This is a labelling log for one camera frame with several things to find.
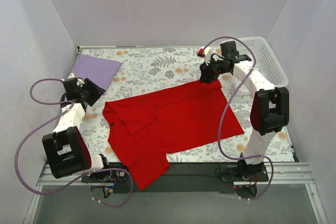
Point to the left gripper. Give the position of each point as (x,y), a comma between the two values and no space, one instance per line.
(94,92)

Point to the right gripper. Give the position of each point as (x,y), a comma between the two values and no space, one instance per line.
(206,71)

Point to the white plastic basket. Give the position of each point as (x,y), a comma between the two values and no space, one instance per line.
(267,62)

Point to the red t-shirt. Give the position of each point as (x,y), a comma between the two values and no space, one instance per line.
(145,128)

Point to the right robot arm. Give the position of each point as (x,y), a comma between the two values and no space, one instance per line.
(270,108)

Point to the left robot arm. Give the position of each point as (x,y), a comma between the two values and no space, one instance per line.
(65,148)

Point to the folded lavender t-shirt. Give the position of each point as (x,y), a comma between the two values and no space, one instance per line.
(100,71)

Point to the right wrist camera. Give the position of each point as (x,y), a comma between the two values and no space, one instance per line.
(205,53)

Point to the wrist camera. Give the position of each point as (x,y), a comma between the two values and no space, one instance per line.
(205,53)
(77,80)

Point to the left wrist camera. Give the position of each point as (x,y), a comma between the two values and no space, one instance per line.
(77,80)

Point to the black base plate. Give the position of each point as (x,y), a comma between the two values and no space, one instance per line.
(202,177)

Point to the aluminium frame rail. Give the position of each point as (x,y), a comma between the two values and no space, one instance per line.
(289,196)

